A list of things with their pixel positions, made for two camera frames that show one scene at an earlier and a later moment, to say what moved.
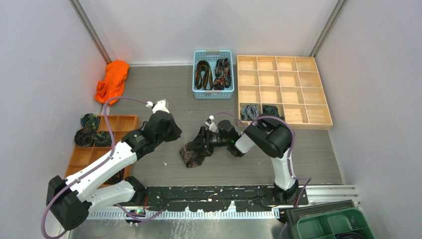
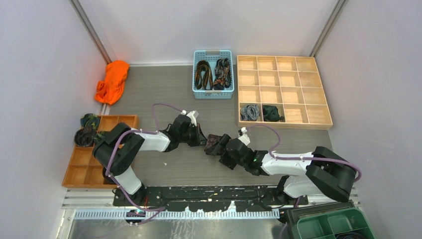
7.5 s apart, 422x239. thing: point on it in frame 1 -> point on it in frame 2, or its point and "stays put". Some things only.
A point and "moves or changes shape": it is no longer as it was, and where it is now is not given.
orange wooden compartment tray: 84,157 stays put
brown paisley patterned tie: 189,158 moves or changes shape
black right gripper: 204,148 -> 220,145
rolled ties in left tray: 84,137 stays put
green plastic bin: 349,223 stays put
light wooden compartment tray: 293,83 stays put
